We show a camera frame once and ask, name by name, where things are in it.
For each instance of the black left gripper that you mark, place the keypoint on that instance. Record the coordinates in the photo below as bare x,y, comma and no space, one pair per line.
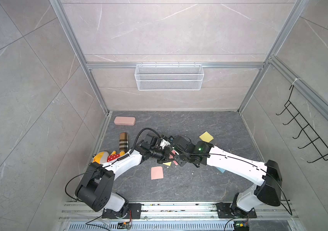
166,152

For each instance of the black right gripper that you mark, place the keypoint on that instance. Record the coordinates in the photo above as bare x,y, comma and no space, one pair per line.
177,160

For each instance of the pink memo pad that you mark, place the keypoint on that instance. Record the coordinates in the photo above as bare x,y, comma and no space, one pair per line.
173,156

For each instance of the pink torn memo page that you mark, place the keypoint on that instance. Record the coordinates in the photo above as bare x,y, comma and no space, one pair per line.
157,173

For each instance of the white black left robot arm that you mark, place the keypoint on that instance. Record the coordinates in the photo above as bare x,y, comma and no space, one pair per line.
95,189

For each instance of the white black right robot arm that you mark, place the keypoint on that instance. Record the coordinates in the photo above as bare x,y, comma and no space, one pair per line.
266,177

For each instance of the yellow memo pad far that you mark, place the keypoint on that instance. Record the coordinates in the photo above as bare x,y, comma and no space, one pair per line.
206,137

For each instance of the blue memo pad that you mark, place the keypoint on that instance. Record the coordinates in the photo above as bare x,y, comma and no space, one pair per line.
221,170

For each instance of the brown plaid cylinder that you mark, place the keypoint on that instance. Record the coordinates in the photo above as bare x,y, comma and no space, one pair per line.
123,143

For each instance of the pink eraser case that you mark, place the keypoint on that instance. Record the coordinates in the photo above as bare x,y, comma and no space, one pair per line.
125,121

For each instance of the yellow plush toy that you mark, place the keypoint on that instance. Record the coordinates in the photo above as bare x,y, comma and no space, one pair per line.
104,157

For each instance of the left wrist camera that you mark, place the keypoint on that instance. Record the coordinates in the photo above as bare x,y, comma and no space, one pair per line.
165,142

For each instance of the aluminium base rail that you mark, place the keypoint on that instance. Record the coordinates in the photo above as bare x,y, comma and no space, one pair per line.
178,216

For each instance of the white wire mesh basket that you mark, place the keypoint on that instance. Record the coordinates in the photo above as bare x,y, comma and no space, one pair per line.
169,77

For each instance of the black wire hook rack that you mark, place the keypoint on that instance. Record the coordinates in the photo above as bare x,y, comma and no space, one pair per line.
305,128

